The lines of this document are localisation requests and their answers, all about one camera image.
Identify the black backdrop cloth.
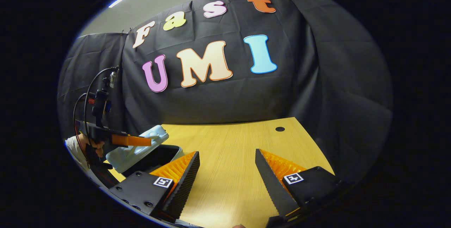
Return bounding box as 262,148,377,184
57,0,393,186

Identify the red cable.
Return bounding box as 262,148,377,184
73,93,88,151

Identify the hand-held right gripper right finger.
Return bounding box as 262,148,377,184
255,148,349,222

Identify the pale blue suitcase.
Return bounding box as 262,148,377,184
105,125,184,178

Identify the black cable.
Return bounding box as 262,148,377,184
84,67,119,144

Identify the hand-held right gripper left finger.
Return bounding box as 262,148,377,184
108,150,200,221

